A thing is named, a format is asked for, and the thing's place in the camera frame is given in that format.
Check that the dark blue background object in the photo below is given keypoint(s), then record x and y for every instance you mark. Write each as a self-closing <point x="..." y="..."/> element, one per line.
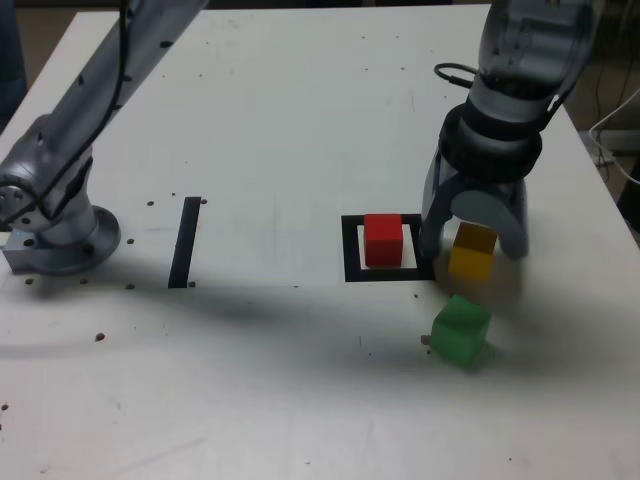
<point x="10" y="60"/>

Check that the yellow cube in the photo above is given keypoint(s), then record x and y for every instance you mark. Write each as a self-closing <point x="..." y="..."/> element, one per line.
<point x="470" y="260"/>

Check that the black tape strip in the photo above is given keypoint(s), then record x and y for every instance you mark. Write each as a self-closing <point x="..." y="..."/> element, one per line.
<point x="182" y="245"/>

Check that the black tape square outline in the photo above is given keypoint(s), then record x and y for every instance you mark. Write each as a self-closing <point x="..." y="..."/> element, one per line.
<point x="350" y="270"/>

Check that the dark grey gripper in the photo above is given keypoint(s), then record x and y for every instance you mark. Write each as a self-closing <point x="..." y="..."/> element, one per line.
<point x="482" y="184"/>

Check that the green cube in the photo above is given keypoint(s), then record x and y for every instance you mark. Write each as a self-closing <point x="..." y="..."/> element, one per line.
<point x="457" y="332"/>

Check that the red cube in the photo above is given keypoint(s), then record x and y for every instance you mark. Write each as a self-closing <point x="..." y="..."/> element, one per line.
<point x="382" y="240"/>

